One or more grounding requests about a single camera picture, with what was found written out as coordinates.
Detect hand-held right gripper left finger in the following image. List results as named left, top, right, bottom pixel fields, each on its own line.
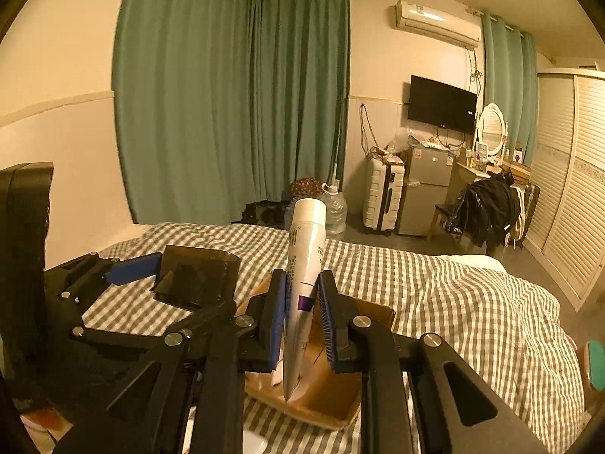
left=54, top=269, right=289, bottom=454

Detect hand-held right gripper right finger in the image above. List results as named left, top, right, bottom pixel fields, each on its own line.
left=316, top=269, right=551, bottom=454

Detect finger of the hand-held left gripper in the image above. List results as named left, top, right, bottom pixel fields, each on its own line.
left=61, top=291, right=223, bottom=351
left=44, top=253, right=162, bottom=301

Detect white squeeze tube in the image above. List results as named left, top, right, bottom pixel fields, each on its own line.
left=282, top=197, right=328, bottom=412

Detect dark glossy plastic case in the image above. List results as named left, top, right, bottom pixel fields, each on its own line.
left=150, top=245, right=242, bottom=314

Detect brown cardboard box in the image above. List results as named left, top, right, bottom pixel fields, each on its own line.
left=235, top=275, right=397, bottom=432

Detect clear large water jug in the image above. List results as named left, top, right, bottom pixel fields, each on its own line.
left=321, top=182, right=349, bottom=243

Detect black floor bag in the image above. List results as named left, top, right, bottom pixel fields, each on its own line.
left=240, top=200, right=292, bottom=226

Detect small white object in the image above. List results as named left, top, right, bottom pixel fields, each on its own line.
left=242, top=429, right=268, bottom=454

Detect brown patterned cushion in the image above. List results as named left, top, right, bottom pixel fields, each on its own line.
left=289, top=177, right=324, bottom=200

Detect grey checkered blanket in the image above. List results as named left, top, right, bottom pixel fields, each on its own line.
left=45, top=221, right=588, bottom=454

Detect white hard suitcase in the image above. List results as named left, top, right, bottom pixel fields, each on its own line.
left=362, top=156, right=406, bottom=234

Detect wooden chair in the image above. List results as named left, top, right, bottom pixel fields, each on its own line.
left=427, top=183, right=528, bottom=249

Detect white pillow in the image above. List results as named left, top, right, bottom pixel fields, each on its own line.
left=447, top=253, right=507, bottom=274

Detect silver small fridge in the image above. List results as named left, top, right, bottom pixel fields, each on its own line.
left=398, top=144, right=455, bottom=238

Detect white thin pole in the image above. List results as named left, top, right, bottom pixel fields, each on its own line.
left=330, top=97, right=344, bottom=191

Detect clear plastic bag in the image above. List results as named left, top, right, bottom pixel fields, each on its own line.
left=378, top=129, right=413, bottom=162

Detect black jacket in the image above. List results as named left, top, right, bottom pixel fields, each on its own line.
left=444, top=171, right=521, bottom=250

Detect white dressing table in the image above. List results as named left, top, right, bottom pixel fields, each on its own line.
left=447, top=157, right=532, bottom=209

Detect white oval mirror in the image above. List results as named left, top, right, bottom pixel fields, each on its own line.
left=473, top=103, right=508, bottom=158

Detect teal round object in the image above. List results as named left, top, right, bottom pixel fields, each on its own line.
left=585, top=339, right=605, bottom=391

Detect white louvered wardrobe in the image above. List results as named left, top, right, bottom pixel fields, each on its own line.
left=524, top=68, right=605, bottom=314

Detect narrow green curtain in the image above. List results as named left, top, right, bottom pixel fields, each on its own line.
left=481, top=8, right=540, bottom=171

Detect white air conditioner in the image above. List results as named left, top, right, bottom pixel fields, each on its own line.
left=394, top=0, right=482, bottom=49

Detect hanging wall cables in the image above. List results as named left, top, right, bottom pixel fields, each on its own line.
left=358, top=102, right=380, bottom=154

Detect black wall television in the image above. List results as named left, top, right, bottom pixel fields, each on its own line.
left=407, top=75, right=478, bottom=134

